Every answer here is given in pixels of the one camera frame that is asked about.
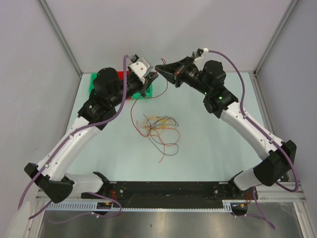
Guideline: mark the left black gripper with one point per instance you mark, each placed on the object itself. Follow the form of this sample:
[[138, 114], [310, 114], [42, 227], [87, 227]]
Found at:
[[150, 78]]

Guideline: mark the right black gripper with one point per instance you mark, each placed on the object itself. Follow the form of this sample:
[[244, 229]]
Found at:
[[176, 71]]

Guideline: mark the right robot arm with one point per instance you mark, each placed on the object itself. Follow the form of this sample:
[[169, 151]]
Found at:
[[277, 155]]

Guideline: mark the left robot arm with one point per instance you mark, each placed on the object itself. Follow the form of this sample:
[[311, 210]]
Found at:
[[50, 174]]

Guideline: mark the right green bin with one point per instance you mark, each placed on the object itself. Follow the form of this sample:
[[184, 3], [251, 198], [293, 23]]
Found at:
[[148, 92]]

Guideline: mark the green bin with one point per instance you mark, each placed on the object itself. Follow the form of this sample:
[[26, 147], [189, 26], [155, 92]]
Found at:
[[93, 77], [148, 92]]

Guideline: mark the red bin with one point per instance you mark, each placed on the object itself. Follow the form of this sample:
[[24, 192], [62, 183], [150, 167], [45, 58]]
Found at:
[[121, 74]]

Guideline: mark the left green bin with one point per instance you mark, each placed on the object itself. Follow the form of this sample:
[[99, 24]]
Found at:
[[93, 77]]

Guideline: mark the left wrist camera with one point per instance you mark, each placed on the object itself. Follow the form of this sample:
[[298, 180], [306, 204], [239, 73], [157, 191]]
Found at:
[[140, 67]]

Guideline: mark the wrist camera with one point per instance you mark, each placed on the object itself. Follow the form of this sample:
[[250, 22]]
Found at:
[[199, 54], [140, 67]]

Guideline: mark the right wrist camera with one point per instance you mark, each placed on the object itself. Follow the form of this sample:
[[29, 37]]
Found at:
[[199, 54]]

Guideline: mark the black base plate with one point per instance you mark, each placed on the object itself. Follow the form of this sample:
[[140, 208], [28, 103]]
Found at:
[[213, 190]]

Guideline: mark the grey cable duct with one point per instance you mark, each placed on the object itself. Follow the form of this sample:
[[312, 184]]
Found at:
[[98, 206]]

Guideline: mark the aluminium frame rail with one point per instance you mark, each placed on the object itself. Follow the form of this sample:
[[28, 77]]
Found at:
[[277, 193]]

